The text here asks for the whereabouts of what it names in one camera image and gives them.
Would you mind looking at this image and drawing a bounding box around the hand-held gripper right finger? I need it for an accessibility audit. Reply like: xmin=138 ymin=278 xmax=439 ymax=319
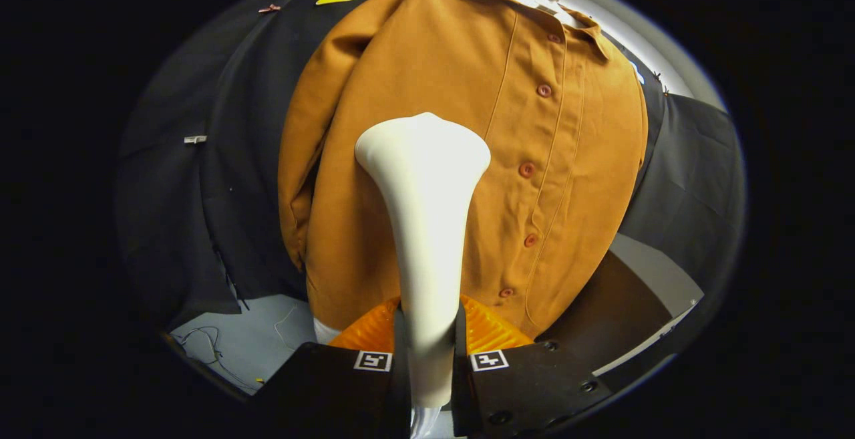
xmin=453 ymin=295 xmax=612 ymax=438

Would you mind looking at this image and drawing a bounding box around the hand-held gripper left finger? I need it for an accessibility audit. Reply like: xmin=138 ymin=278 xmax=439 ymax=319
xmin=250 ymin=295 xmax=411 ymax=439

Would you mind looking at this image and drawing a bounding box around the white garment steamer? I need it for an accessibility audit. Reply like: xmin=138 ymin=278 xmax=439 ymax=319
xmin=354 ymin=113 xmax=492 ymax=439

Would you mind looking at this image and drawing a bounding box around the brown button-up shirt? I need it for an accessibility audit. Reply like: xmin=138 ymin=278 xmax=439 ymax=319
xmin=277 ymin=0 xmax=649 ymax=341

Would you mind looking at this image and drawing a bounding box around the grey cabinet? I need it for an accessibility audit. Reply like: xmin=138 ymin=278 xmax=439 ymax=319
xmin=534 ymin=233 xmax=704 ymax=376

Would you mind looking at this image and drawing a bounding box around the black backdrop cloth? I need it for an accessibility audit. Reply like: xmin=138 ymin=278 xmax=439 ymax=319
xmin=115 ymin=0 xmax=747 ymax=333

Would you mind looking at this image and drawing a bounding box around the white mannequin torso stand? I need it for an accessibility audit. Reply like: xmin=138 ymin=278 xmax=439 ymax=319
xmin=313 ymin=0 xmax=588 ymax=345

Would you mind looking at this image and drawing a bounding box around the thin white cable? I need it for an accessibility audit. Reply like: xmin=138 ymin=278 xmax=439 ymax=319
xmin=274 ymin=304 xmax=299 ymax=351

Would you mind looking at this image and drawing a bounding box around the thin black cable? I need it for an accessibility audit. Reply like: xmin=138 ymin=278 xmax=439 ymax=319
xmin=172 ymin=325 xmax=258 ymax=390

